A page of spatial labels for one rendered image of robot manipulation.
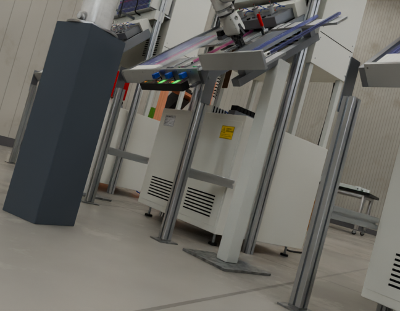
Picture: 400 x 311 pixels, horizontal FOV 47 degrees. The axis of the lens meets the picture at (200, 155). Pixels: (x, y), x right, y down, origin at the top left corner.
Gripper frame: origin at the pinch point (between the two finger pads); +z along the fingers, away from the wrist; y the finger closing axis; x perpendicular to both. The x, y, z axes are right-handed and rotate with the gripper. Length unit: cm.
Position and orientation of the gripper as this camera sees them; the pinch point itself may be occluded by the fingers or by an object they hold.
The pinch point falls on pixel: (239, 43)
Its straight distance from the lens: 222.6
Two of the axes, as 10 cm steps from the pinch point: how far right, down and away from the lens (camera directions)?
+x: -6.6, 6.2, -4.1
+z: 4.4, 7.7, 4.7
